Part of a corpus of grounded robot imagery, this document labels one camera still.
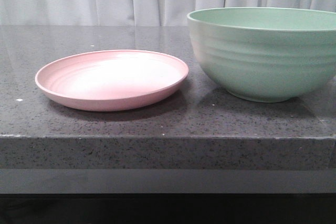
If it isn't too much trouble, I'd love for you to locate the pink plate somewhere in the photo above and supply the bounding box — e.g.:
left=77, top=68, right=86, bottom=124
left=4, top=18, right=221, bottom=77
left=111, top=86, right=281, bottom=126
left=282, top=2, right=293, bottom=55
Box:
left=35, top=50, right=189, bottom=111

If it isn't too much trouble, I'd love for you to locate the green ribbed bowl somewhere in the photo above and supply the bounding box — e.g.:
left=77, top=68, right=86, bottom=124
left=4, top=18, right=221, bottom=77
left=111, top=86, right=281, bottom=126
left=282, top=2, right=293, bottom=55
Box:
left=187, top=7, right=335, bottom=103

